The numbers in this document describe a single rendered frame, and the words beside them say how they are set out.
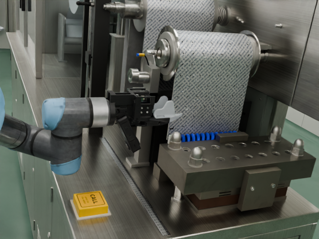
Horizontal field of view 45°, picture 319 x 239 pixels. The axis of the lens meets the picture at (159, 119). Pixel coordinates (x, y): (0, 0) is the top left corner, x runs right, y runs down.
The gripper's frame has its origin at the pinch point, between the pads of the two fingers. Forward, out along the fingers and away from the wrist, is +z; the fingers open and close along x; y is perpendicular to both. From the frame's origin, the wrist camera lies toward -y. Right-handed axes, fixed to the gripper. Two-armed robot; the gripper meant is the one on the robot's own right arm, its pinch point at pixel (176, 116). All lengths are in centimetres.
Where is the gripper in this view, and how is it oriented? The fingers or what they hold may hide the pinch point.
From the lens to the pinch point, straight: 106.3
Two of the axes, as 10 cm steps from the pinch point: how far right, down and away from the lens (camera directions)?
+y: 1.1, -9.3, -3.6
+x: -3.9, -3.7, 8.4
